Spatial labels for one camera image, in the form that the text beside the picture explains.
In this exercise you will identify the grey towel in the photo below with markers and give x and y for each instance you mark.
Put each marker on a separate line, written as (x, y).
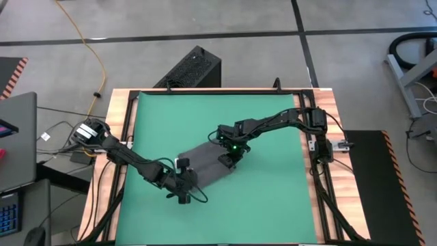
(208, 160)

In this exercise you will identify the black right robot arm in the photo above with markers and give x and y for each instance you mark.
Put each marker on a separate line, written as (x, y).
(283, 119)

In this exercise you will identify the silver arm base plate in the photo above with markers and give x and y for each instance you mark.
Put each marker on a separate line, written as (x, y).
(129, 145)
(312, 145)

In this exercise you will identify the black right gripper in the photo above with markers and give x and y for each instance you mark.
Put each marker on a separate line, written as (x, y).
(235, 141)

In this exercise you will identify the black clamp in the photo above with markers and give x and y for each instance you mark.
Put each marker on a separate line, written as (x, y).
(168, 87)
(277, 83)

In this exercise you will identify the green table mat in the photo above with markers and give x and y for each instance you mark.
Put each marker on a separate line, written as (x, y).
(256, 205)

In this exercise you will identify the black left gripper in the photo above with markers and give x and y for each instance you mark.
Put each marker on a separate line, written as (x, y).
(182, 181)

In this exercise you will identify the dark grey desk top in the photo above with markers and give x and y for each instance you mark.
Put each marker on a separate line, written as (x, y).
(34, 205)

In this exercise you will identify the black floor mat striped edge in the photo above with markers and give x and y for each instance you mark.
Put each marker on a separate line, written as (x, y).
(8, 73)
(379, 191)

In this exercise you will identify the black computer tower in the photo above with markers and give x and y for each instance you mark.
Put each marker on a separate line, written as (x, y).
(194, 68)

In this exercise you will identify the white floor tag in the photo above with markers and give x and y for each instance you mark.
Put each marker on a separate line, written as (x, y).
(45, 136)

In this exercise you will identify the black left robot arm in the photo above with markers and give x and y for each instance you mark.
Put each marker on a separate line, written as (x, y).
(136, 160)

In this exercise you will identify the black power adapter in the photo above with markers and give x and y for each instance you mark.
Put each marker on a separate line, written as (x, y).
(80, 158)

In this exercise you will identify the grey metal stand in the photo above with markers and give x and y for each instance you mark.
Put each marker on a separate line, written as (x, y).
(404, 92)

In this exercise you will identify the black tablet bright screen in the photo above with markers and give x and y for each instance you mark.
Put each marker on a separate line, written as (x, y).
(7, 129)

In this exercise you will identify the round grey stand base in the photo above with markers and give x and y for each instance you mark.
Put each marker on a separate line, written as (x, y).
(425, 136)

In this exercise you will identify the black aluminium table frame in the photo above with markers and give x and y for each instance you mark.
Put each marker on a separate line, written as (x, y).
(239, 92)

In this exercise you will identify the backlit black keyboard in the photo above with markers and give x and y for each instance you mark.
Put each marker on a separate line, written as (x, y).
(8, 215)

